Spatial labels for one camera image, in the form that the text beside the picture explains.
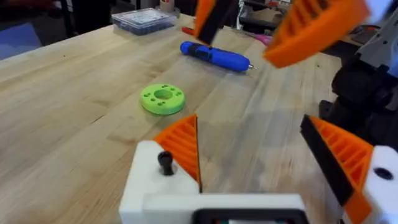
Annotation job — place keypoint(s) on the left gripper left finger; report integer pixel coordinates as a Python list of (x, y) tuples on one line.
[(146, 177)]

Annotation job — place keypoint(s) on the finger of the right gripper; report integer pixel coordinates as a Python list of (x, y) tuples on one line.
[(311, 31), (211, 18)]

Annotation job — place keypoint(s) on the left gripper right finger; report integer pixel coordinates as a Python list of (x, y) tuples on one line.
[(357, 168)]

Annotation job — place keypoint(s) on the black screw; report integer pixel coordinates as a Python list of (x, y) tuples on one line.
[(165, 161)]

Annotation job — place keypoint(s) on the blue electric screwdriver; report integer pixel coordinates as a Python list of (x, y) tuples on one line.
[(217, 57)]

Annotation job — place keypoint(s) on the pink tool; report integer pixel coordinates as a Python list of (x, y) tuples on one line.
[(262, 39)]

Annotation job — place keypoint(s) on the cluttered tool heap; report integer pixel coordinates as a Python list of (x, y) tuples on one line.
[(264, 15)]

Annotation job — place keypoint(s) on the clear plastic parts box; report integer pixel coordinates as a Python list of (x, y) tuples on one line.
[(143, 20)]

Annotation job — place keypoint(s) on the green disc with holes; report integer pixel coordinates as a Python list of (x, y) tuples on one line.
[(161, 104)]

